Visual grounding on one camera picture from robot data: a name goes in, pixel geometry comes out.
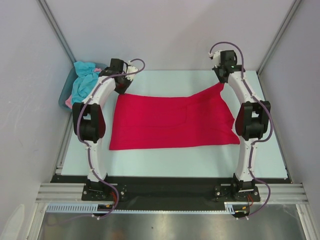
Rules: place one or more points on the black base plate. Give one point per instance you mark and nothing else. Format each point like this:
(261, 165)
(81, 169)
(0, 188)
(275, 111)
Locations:
(163, 193)

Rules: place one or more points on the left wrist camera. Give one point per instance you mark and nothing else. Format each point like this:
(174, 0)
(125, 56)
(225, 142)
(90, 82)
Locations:
(130, 71)

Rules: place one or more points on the aluminium frame rail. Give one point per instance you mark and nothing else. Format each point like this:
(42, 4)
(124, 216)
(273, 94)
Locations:
(72, 193)

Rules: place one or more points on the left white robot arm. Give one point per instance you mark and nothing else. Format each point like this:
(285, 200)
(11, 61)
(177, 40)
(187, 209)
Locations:
(88, 119)

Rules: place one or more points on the cyan t shirt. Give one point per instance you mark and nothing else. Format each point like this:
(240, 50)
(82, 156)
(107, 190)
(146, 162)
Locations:
(87, 78)

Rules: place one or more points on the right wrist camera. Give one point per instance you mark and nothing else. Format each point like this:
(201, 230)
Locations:
(215, 56)

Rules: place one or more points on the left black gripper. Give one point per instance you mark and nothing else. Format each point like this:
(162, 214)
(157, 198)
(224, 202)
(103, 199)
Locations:
(122, 91)

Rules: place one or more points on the red t shirt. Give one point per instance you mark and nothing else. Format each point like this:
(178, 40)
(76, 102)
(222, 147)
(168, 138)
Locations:
(150, 122)

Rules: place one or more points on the grey plastic bin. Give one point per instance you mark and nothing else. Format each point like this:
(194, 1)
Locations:
(66, 87)

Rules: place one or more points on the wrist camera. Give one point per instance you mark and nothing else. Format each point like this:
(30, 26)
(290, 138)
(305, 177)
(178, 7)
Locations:
(130, 71)
(215, 56)

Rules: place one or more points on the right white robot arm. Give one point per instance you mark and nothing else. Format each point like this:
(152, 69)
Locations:
(252, 119)

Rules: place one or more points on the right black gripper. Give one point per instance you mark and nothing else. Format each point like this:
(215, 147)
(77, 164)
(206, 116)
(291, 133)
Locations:
(222, 75)

